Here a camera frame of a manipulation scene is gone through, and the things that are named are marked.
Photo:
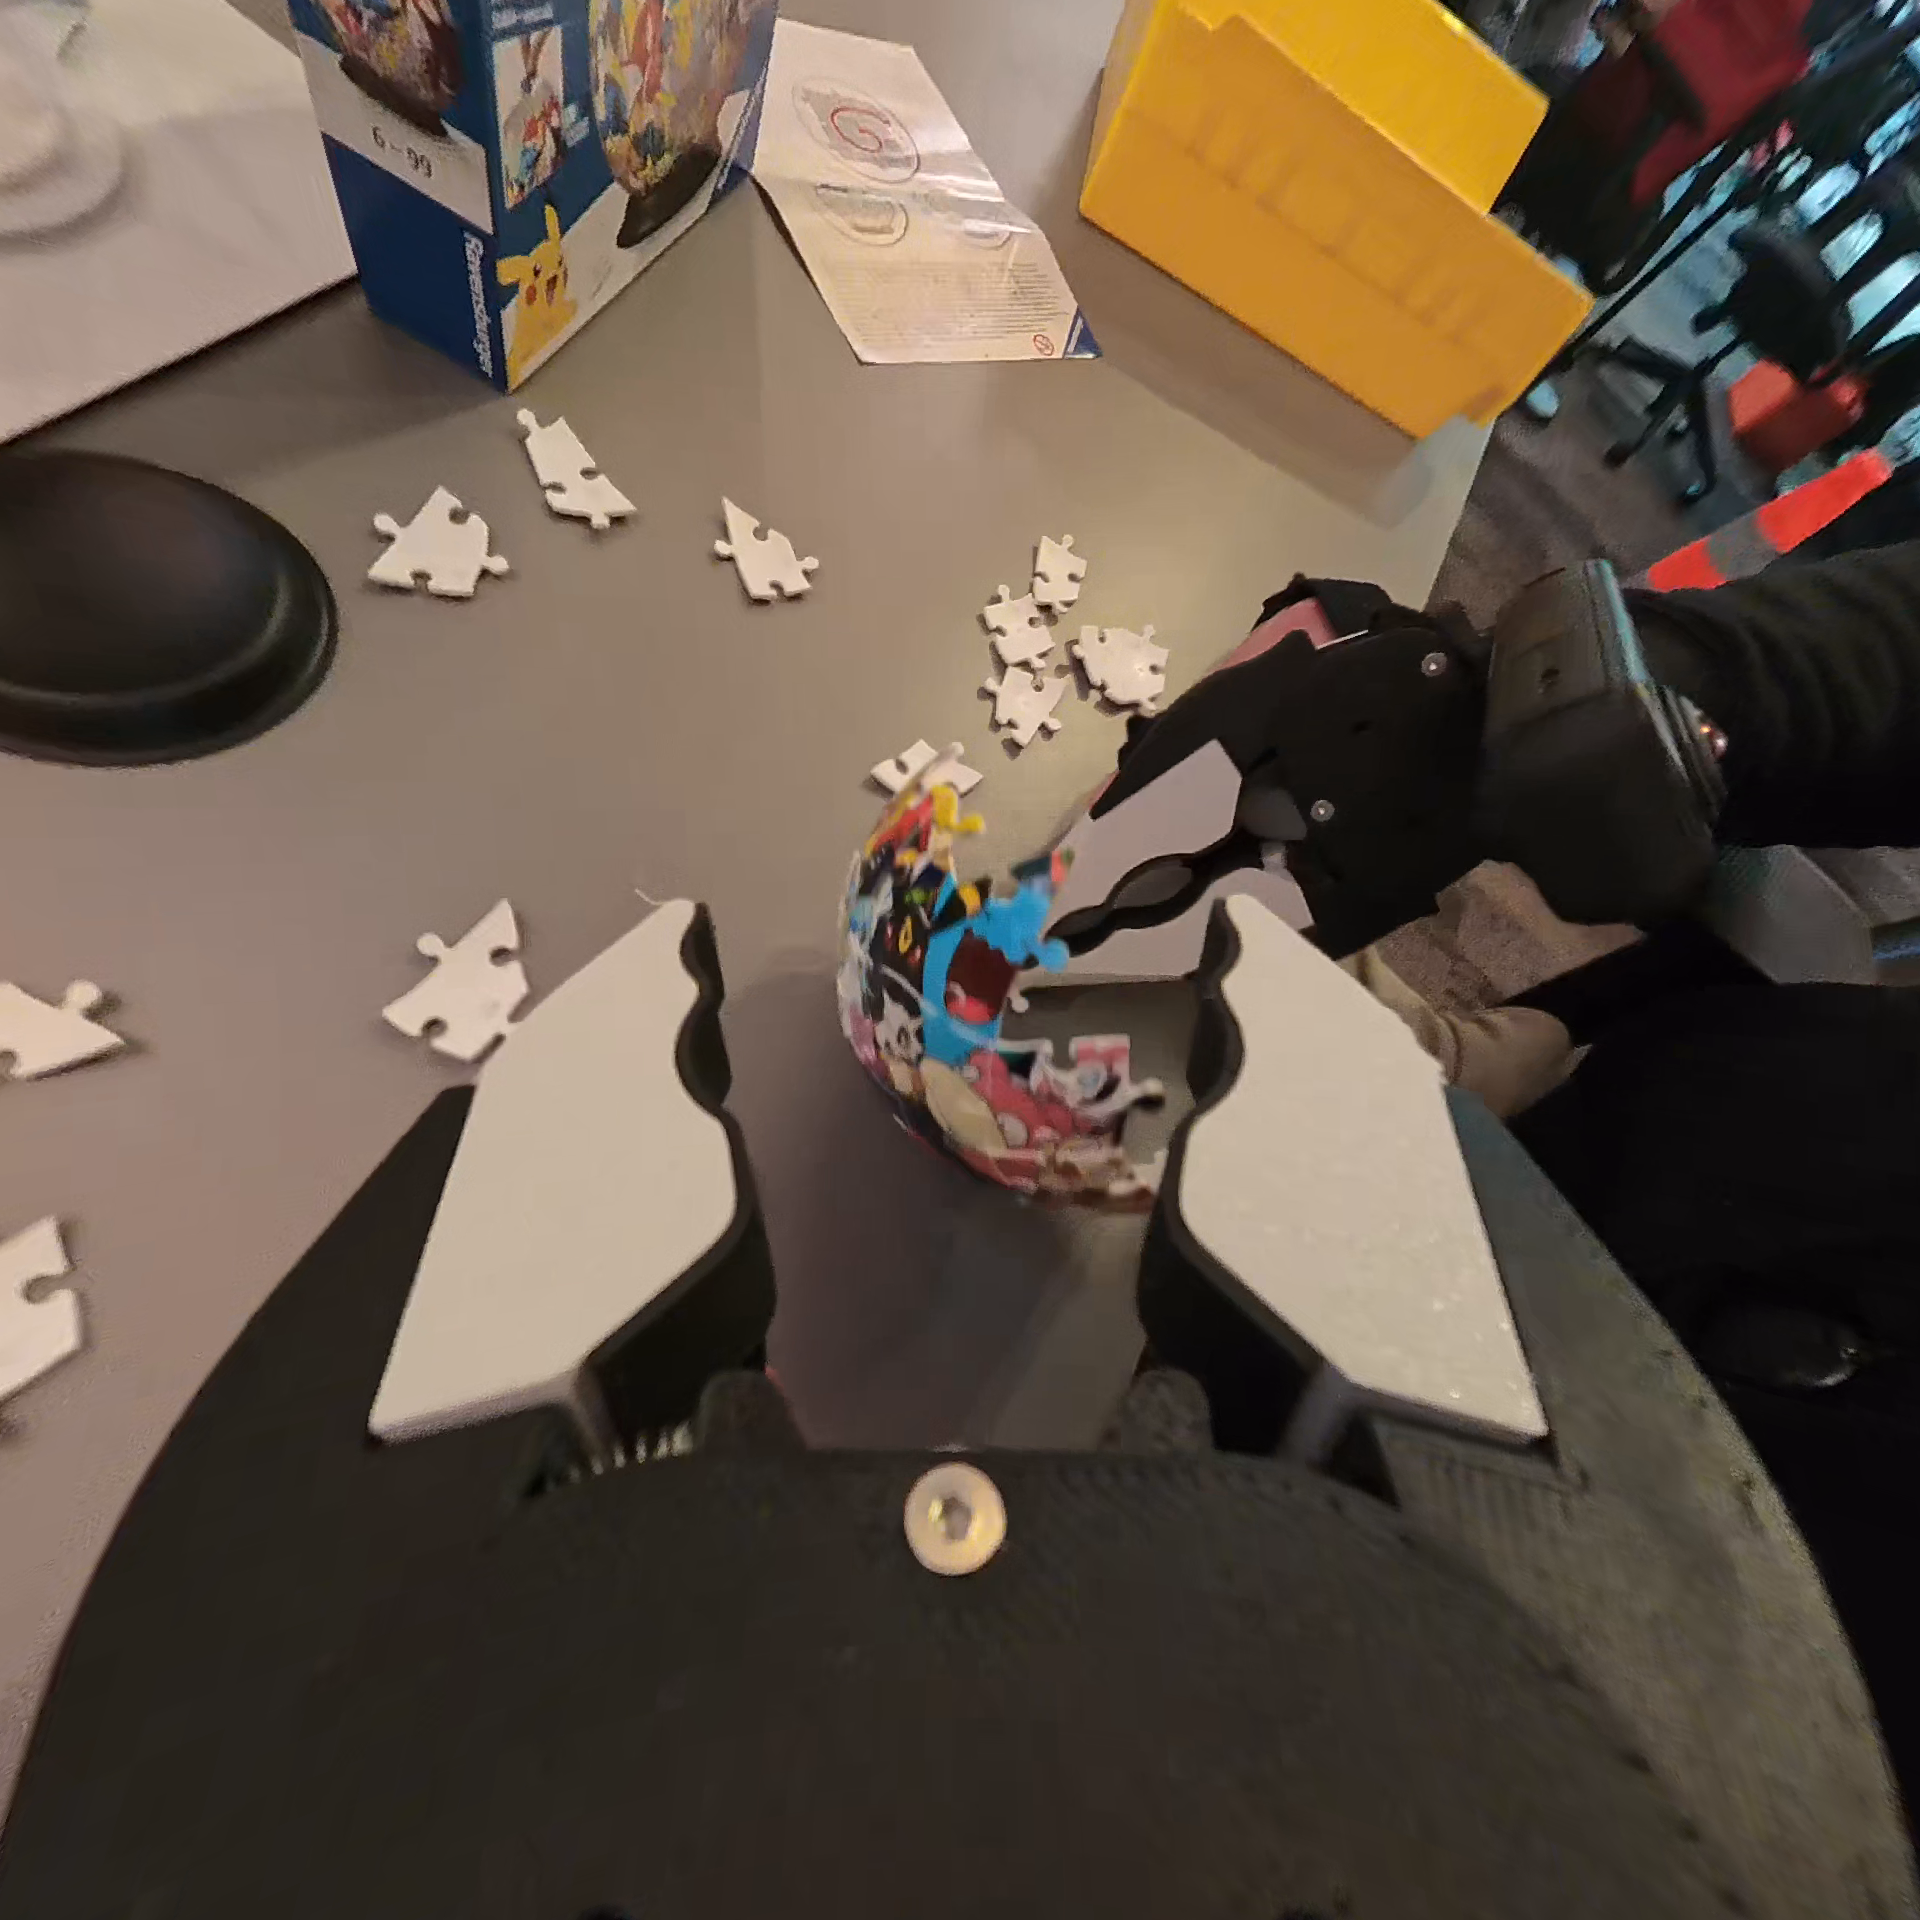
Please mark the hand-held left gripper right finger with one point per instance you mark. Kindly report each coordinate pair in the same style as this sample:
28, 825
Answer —
1336, 1185

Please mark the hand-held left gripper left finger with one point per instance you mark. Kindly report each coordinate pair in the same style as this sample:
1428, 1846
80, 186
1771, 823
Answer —
570, 1185

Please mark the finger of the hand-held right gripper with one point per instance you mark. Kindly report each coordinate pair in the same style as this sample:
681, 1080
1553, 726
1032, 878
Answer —
1155, 918
1178, 810

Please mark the assembled white puzzle ball section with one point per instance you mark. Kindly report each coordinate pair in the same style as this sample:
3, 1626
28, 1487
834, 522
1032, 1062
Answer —
931, 961

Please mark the person's right forearm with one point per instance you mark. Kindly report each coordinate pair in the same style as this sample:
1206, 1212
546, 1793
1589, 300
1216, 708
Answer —
1800, 691

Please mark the scattered loose puzzle pieces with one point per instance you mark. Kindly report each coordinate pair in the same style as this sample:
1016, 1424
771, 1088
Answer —
1117, 667

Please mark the white puzzle piece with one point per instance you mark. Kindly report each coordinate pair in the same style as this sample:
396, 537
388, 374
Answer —
578, 474
764, 555
435, 546

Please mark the blue puzzle box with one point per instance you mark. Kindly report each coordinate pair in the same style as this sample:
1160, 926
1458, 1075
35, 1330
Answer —
450, 254

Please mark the person's right hand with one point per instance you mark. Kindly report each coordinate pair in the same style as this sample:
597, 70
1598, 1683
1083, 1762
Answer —
1275, 628

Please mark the person's black top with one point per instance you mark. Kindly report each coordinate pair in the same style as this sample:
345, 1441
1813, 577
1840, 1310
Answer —
1770, 1171

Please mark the red bag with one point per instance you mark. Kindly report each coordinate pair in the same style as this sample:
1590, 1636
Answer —
1786, 518

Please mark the yellow plastic bin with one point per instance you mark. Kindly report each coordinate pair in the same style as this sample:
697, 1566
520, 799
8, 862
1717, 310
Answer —
1320, 224

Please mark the black office chair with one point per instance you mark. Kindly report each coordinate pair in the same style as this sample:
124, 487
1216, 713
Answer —
1786, 300

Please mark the paper instruction leaflet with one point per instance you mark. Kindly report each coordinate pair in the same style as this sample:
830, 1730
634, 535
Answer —
914, 224

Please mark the white flat rounded object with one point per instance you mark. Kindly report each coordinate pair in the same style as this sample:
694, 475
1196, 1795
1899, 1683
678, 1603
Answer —
181, 224

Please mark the clear plastic display stand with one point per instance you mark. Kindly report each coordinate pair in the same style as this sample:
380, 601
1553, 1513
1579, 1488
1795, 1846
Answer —
44, 136

